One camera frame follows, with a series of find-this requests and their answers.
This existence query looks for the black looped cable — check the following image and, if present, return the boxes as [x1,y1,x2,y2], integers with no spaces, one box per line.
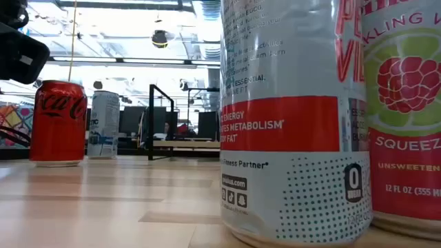
[0,125,32,148]

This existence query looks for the person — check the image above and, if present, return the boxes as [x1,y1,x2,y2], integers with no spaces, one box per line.
[164,121,198,139]

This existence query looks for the white blue Celsius can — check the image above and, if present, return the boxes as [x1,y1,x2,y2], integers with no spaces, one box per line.
[86,90,121,160]

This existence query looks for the raspberry lime Spindrift can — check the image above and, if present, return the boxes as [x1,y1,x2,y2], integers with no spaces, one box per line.
[360,0,441,241]

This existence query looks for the colourful patterned tapestry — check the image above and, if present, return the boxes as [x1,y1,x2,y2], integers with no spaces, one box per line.
[0,103,34,149]

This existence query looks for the yellow extension cable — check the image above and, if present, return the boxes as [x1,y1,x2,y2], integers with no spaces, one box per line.
[68,0,78,83]

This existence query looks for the black dome ceiling fixture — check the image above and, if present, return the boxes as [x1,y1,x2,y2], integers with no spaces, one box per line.
[151,30,169,49]

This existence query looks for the red Coca-Cola can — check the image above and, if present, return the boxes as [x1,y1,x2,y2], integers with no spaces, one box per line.
[29,80,89,168]

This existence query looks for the wooden shelf with black frame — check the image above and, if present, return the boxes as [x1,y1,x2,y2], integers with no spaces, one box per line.
[147,83,221,161]

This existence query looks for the white red-band Celsius can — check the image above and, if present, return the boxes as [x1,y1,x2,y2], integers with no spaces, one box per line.
[219,0,373,248]

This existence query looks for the black aluminium table frame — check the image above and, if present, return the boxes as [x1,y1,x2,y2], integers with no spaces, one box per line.
[0,147,221,161]

